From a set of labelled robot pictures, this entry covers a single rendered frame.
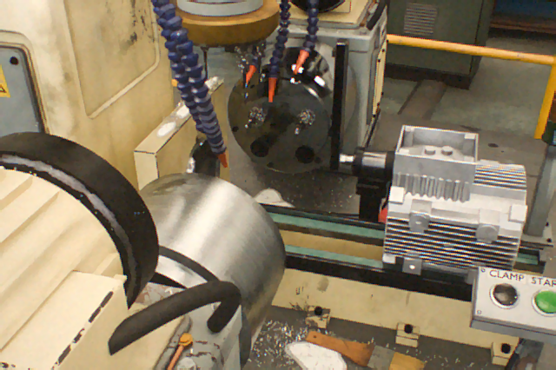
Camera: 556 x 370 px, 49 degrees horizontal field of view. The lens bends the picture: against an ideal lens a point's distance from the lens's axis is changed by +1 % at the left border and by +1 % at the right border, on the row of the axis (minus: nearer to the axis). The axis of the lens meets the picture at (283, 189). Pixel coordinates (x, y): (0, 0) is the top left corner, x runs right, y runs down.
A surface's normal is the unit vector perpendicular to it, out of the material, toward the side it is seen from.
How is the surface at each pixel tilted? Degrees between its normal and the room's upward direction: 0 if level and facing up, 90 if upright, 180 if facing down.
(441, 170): 90
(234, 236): 39
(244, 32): 90
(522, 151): 0
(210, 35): 90
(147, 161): 90
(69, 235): 50
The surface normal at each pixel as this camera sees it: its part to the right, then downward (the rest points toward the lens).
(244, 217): 0.61, -0.56
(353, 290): -0.27, 0.52
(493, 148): 0.00, -0.84
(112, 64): 0.96, 0.15
